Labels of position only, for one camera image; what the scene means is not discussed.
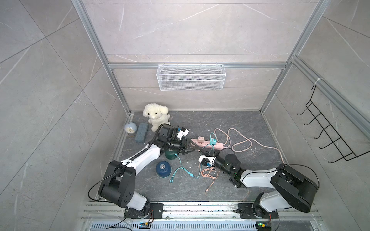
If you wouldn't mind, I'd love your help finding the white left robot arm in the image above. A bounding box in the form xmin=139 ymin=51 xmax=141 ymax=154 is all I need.
xmin=95 ymin=124 xmax=195 ymax=215

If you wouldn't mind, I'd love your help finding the green meat grinder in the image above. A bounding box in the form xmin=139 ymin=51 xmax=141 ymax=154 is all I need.
xmin=165 ymin=150 xmax=178 ymax=160

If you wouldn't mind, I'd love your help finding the white plush dog toy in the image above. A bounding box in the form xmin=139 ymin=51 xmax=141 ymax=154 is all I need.
xmin=143 ymin=104 xmax=170 ymax=132

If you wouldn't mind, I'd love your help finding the grey blue sponge block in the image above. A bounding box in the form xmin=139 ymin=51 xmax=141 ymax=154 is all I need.
xmin=135 ymin=123 xmax=149 ymax=143

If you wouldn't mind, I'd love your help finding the pink power strip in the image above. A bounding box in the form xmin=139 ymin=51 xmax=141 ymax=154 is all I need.
xmin=190 ymin=127 xmax=285 ymax=164

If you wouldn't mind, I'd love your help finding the teal charging cable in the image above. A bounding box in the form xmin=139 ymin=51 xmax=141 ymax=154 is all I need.
xmin=169 ymin=132 xmax=217 ymax=184

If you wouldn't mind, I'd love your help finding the pink charger plug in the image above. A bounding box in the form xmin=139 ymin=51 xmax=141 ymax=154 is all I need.
xmin=197 ymin=136 xmax=205 ymax=143

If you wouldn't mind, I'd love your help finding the orange charging cable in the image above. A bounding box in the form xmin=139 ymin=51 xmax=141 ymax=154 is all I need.
xmin=200 ymin=167 xmax=219 ymax=193

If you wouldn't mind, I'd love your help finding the black wire hook rack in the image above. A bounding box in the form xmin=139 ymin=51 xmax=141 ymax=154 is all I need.
xmin=297 ymin=85 xmax=370 ymax=164

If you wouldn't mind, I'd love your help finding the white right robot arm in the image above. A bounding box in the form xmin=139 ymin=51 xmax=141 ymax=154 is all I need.
xmin=199 ymin=150 xmax=319 ymax=218

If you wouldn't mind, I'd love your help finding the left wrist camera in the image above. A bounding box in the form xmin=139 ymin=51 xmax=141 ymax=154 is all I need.
xmin=176 ymin=127 xmax=189 ymax=140

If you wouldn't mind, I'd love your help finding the teal charger plug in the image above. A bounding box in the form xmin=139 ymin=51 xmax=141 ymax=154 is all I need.
xmin=210 ymin=138 xmax=217 ymax=145

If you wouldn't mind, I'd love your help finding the blue meat grinder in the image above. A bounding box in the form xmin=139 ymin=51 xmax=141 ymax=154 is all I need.
xmin=156 ymin=161 xmax=172 ymax=178

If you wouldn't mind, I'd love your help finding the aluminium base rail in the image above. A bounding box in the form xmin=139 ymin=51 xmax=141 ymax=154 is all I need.
xmin=78 ymin=202 xmax=327 ymax=231

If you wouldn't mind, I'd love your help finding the white wire mesh basket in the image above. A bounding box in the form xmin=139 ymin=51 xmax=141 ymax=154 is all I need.
xmin=156 ymin=64 xmax=226 ymax=91

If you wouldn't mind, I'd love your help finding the small globe ball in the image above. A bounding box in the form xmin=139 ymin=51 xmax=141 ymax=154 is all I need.
xmin=124 ymin=122 xmax=138 ymax=134

